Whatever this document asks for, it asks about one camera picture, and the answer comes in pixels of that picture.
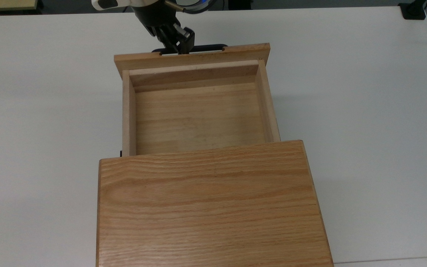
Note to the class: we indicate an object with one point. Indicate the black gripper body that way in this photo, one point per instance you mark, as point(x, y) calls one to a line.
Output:
point(152, 18)

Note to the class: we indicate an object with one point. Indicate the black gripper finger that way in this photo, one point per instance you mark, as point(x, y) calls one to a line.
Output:
point(168, 37)
point(186, 39)

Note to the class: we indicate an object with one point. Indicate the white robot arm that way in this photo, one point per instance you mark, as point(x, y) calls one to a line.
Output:
point(104, 3)

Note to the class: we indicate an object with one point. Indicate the oak wooden drawer cabinet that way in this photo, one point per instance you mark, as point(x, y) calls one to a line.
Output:
point(209, 207)

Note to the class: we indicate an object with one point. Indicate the yellowish wooden desk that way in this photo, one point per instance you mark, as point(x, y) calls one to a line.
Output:
point(6, 4)

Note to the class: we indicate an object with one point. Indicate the black table clamp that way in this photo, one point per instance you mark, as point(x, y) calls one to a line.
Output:
point(413, 13)

